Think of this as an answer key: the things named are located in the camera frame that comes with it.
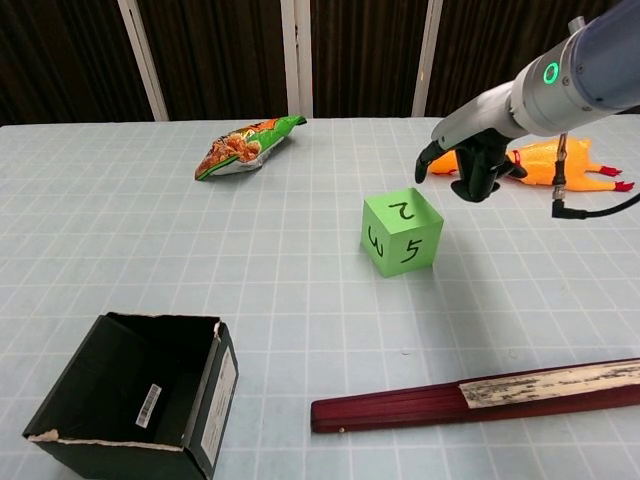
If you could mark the dark red folded fan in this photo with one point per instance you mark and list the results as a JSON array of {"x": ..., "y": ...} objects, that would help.
[{"x": 400, "y": 407}]

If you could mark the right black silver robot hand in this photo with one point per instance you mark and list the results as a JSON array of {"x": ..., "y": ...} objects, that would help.
[{"x": 475, "y": 115}]

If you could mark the green cube with handwritten numbers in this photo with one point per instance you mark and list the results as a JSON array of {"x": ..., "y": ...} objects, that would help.
[{"x": 402, "y": 235}]

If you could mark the green snack bag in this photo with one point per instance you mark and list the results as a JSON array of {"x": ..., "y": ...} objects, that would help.
[{"x": 240, "y": 150}]

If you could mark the black open cardboard box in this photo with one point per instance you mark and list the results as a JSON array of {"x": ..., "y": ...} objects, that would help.
[{"x": 125, "y": 395}]

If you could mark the light blue grid tablecloth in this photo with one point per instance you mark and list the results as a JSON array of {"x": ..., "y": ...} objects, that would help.
[{"x": 150, "y": 250}]

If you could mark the white metal frame post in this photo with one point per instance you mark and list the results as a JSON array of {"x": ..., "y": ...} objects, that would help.
[
  {"x": 426, "y": 60},
  {"x": 297, "y": 60},
  {"x": 145, "y": 65}
]

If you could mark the yellow rubber chicken toy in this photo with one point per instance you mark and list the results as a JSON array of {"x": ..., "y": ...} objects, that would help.
[{"x": 540, "y": 160}]

